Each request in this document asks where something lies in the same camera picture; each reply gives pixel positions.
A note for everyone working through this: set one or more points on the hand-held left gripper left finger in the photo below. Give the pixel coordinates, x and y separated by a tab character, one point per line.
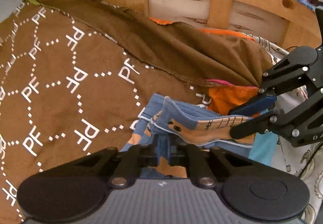
135	159

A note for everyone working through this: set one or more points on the brown printed blanket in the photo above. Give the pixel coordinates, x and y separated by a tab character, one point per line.
63	75

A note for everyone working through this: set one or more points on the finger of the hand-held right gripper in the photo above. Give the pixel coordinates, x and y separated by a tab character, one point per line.
262	103
252	127

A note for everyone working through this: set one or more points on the blue printed pants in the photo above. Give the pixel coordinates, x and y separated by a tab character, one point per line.
184	123

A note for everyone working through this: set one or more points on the pink cloth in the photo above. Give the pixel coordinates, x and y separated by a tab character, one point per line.
217	82

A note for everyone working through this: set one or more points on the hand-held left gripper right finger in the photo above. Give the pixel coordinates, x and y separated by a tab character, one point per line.
189	159

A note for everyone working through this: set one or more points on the white patterned sheet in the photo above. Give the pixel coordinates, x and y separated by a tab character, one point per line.
311	169

